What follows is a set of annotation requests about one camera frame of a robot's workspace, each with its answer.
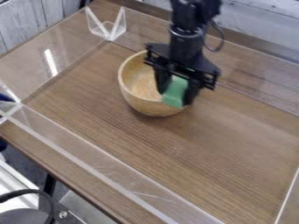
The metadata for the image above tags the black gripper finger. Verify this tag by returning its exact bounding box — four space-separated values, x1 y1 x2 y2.
183 79 202 105
154 66 172 95

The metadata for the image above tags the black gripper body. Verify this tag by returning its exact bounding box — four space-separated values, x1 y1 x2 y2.
144 27 220 90

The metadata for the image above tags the green rectangular block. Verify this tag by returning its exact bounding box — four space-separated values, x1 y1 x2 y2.
163 76 188 108

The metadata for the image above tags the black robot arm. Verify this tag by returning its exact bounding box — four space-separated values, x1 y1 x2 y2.
144 0 222 108

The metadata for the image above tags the brown wooden bowl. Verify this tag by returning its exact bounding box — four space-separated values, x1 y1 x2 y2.
118 51 183 116

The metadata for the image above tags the blue object at edge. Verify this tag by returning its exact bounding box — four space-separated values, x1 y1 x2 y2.
0 92 15 152

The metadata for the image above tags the black table leg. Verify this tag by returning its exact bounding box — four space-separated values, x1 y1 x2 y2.
43 174 57 196

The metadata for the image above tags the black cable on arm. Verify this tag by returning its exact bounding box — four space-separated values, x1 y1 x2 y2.
202 20 227 53

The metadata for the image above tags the clear acrylic corner bracket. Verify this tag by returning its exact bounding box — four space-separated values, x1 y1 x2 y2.
84 7 127 41

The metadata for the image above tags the clear acrylic tray wall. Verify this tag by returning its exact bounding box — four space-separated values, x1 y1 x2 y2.
0 85 224 224

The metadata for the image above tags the metal base plate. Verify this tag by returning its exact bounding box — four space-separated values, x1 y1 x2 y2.
55 191 118 224

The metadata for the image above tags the black curved cable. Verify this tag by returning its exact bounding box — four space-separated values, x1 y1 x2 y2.
0 188 56 224

